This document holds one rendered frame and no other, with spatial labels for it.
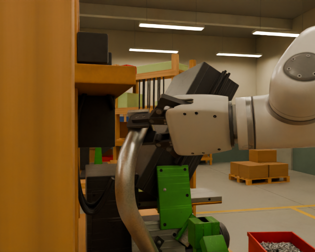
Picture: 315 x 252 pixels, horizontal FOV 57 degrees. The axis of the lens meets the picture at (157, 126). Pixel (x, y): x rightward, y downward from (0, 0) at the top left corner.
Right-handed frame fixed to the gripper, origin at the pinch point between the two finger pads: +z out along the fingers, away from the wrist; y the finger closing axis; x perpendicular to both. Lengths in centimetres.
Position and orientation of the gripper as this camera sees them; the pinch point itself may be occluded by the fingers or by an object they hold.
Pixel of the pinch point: (142, 129)
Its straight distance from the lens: 51.1
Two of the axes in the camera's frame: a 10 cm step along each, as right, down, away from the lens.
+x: -1.8, 6.2, -7.7
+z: -9.6, 0.6, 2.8
